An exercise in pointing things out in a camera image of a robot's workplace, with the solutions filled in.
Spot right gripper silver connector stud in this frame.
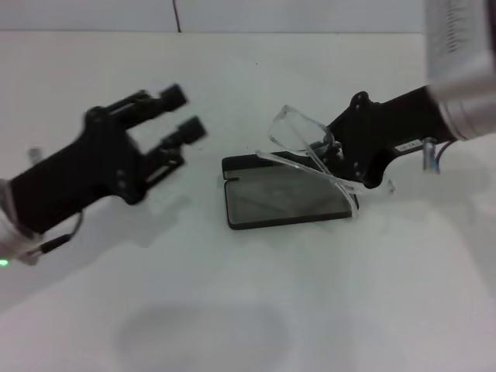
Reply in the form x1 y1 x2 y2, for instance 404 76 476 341
422 137 441 174

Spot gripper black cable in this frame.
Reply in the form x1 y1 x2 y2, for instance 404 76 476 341
432 141 454 174
26 211 84 265

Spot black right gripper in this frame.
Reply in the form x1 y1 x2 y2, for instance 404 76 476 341
309 84 455 191

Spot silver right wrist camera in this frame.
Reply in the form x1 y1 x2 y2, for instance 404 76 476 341
422 0 496 98

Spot black glasses case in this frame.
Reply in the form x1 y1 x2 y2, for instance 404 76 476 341
221 153 361 230

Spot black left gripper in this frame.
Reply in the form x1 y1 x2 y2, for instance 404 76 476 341
8 82 209 236

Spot clear white glasses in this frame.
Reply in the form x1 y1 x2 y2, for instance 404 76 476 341
255 104 396 222

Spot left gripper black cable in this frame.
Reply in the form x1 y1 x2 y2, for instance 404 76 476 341
26 211 84 265

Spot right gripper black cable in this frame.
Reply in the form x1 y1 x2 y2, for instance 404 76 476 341
432 141 454 174

